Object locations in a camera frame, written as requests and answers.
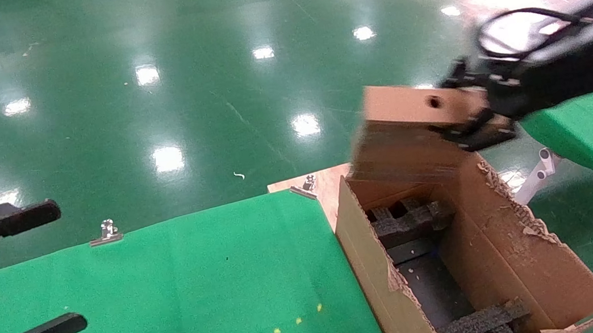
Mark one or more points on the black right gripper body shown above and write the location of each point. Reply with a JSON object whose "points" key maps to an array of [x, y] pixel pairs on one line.
{"points": [[565, 76]]}

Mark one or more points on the black notched foam insert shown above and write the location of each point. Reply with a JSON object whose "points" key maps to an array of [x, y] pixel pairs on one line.
{"points": [[409, 220]]}

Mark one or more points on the large green table cloth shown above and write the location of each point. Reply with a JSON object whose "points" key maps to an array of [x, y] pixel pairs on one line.
{"points": [[163, 287]]}

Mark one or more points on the grey metal table strut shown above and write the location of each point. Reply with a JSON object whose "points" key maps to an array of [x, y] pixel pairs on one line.
{"points": [[536, 178]]}

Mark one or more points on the small white floor scrap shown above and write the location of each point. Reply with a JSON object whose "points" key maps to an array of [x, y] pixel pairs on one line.
{"points": [[239, 175]]}

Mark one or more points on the small brown cardboard box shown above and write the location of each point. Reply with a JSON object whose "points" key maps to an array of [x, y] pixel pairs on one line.
{"points": [[402, 141]]}

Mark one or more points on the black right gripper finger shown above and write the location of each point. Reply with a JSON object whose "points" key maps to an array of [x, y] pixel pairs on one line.
{"points": [[465, 78], [478, 131]]}

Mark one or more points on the large open brown carton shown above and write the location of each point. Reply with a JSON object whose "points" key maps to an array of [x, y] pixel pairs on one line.
{"points": [[512, 241]]}

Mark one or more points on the silver binder clip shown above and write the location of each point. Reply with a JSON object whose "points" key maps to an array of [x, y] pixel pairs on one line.
{"points": [[107, 232], [306, 187]]}

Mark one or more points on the black foam carton liner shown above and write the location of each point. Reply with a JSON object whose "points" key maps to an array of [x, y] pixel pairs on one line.
{"points": [[432, 286]]}

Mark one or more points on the silver camera mounting bracket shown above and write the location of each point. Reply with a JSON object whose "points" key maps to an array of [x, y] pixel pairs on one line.
{"points": [[588, 33]]}

